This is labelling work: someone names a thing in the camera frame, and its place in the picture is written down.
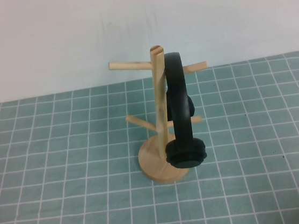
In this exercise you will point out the black over-ear headphones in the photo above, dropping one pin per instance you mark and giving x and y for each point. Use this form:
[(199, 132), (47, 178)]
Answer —
[(176, 87)]

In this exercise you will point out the wooden peg headphone stand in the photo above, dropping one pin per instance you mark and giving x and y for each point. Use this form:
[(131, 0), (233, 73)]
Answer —
[(159, 159)]

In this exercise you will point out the teal white-grid tablecloth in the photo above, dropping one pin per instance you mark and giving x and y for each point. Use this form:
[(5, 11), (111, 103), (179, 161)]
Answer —
[(64, 167)]

